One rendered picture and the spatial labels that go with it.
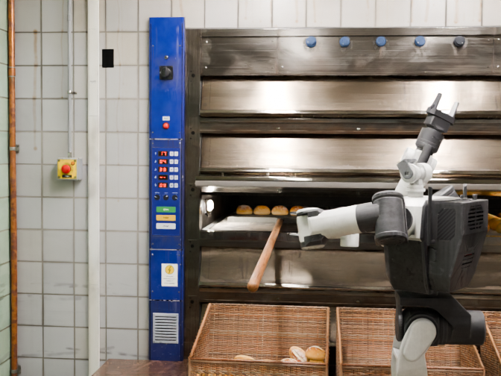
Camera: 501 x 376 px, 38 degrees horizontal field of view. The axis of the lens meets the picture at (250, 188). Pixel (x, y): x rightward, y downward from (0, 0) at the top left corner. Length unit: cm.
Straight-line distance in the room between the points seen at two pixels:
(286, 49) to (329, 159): 53
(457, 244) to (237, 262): 133
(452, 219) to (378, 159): 104
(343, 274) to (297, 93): 84
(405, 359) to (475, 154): 122
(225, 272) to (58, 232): 81
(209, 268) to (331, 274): 56
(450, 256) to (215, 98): 146
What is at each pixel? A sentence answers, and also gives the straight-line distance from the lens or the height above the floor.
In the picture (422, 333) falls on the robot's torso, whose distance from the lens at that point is 244.
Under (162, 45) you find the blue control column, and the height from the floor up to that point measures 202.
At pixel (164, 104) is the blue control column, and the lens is 334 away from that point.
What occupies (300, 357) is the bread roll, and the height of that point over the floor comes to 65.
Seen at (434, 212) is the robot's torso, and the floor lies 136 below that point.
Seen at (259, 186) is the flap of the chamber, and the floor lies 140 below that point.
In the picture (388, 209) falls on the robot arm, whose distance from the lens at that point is 222.
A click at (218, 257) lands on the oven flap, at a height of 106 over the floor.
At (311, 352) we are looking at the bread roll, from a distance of 325.
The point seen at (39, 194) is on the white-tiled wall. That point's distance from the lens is 354.
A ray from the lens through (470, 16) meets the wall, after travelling 340.
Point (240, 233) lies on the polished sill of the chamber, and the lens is 333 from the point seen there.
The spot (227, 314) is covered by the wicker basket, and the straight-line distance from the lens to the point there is 335.
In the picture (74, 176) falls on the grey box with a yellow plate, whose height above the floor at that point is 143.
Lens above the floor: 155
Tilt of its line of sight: 3 degrees down
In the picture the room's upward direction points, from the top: 1 degrees clockwise
